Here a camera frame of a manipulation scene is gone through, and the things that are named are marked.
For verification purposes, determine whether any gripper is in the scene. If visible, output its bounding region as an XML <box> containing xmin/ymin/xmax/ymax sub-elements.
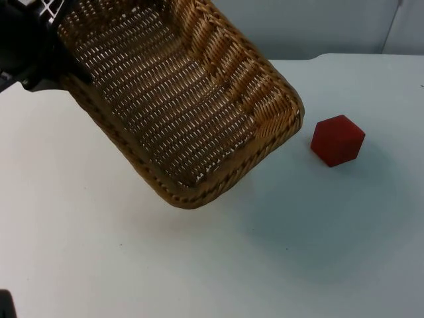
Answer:
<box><xmin>20</xmin><ymin>0</ymin><xmax>93</xmax><ymax>92</ymax></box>

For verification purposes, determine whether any pale brown wicker basket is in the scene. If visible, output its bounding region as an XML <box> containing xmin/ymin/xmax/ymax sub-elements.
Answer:
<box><xmin>56</xmin><ymin>0</ymin><xmax>305</xmax><ymax>211</ymax></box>

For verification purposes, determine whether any red cube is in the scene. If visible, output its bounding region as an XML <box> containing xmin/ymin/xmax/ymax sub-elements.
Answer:
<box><xmin>310</xmin><ymin>114</ymin><xmax>366</xmax><ymax>170</ymax></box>

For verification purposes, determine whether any black blurred object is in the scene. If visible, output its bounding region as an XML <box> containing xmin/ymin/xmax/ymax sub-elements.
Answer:
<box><xmin>0</xmin><ymin>289</ymin><xmax>17</xmax><ymax>318</ymax></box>

